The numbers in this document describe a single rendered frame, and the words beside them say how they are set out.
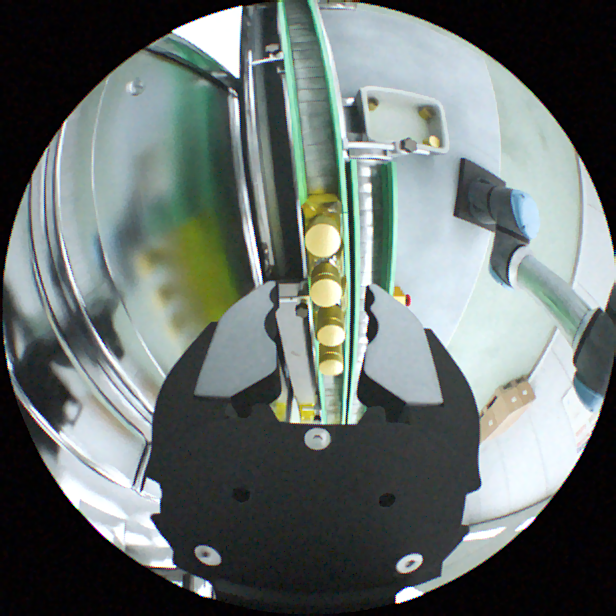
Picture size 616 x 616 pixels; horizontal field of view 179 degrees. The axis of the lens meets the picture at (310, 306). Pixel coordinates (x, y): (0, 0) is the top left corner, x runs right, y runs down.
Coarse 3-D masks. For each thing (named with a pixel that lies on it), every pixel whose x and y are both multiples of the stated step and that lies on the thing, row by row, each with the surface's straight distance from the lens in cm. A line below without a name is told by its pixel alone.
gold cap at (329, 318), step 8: (320, 312) 29; (328, 312) 28; (336, 312) 28; (320, 320) 27; (328, 320) 26; (336, 320) 27; (320, 328) 26; (328, 328) 26; (336, 328) 26; (320, 336) 27; (328, 336) 27; (336, 336) 27; (344, 336) 27; (328, 344) 28; (336, 344) 28
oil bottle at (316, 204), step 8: (312, 200) 33; (320, 200) 32; (328, 200) 31; (336, 200) 31; (304, 208) 29; (312, 208) 28; (320, 208) 28; (328, 208) 28; (336, 208) 28; (304, 216) 28; (312, 216) 28; (336, 216) 28; (304, 224) 29; (304, 232) 29
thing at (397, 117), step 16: (368, 96) 64; (384, 96) 64; (400, 96) 64; (416, 96) 64; (368, 112) 57; (384, 112) 66; (400, 112) 67; (416, 112) 70; (368, 128) 55; (384, 128) 64; (400, 128) 66; (416, 128) 68; (432, 128) 69; (448, 144) 63
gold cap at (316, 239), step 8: (320, 216) 24; (312, 224) 22; (320, 224) 21; (328, 224) 21; (336, 224) 25; (312, 232) 21; (320, 232) 21; (328, 232) 21; (336, 232) 21; (312, 240) 21; (320, 240) 21; (328, 240) 21; (336, 240) 21; (312, 248) 21; (320, 248) 21; (328, 248) 21; (336, 248) 21; (320, 256) 22
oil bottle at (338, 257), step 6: (342, 240) 33; (342, 246) 30; (306, 252) 30; (336, 252) 29; (342, 252) 30; (306, 258) 30; (312, 258) 29; (318, 258) 29; (330, 258) 29; (336, 258) 29; (342, 258) 30; (306, 264) 31; (312, 264) 30; (336, 264) 29; (342, 264) 30; (342, 270) 30; (342, 276) 31
